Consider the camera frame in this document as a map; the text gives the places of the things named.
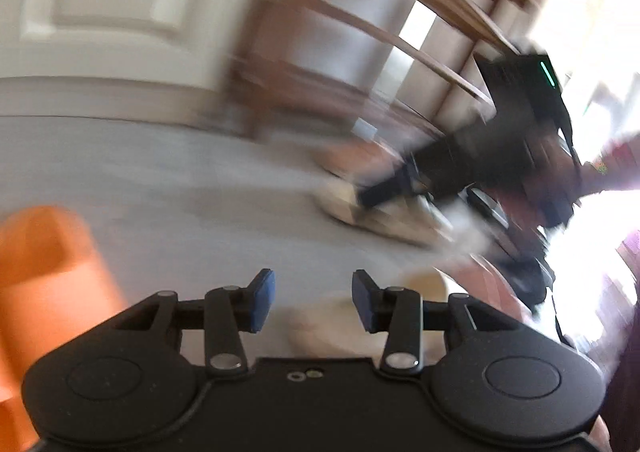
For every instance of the white panel door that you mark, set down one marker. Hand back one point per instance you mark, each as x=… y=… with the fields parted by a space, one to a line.
x=157 y=61

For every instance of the brown wooden shoe rack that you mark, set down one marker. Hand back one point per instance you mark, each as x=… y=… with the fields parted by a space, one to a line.
x=389 y=62

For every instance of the large white heart slide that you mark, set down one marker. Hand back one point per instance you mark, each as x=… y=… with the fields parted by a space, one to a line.
x=415 y=221

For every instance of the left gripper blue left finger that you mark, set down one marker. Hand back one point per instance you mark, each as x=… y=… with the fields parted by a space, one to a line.
x=229 y=312

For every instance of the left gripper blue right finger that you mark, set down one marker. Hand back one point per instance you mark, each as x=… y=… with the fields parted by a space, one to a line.
x=397 y=312

